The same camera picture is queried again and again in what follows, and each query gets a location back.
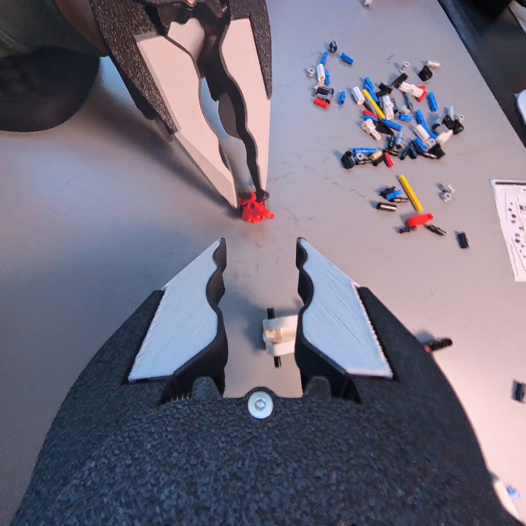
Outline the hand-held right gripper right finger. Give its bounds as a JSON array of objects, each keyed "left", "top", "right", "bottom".
[{"left": 295, "top": 239, "right": 394, "bottom": 384}]

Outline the grey desk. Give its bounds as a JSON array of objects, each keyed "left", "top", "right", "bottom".
[{"left": 0, "top": 0, "right": 526, "bottom": 526}]

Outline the toy vehicle chassis build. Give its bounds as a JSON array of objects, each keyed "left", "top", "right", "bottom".
[{"left": 415, "top": 333, "right": 526, "bottom": 510}]

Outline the printed instruction sheet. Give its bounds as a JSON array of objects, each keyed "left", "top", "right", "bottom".
[{"left": 491, "top": 179, "right": 526, "bottom": 282}]

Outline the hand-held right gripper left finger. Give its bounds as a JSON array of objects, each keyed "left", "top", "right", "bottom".
[{"left": 128, "top": 239, "right": 228, "bottom": 384}]

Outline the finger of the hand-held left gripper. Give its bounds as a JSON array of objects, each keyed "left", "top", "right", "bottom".
[
  {"left": 216, "top": 17, "right": 272, "bottom": 199},
  {"left": 136, "top": 20, "right": 242, "bottom": 208}
]

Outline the pile of small toy bricks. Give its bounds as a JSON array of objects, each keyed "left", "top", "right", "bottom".
[{"left": 308, "top": 41, "right": 469, "bottom": 247}]

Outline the white toy brick piece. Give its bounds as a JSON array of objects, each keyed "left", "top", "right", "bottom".
[{"left": 262, "top": 308, "right": 301, "bottom": 362}]

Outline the red toy brick piece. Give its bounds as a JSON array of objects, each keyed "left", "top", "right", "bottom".
[{"left": 239, "top": 189, "right": 276, "bottom": 224}]

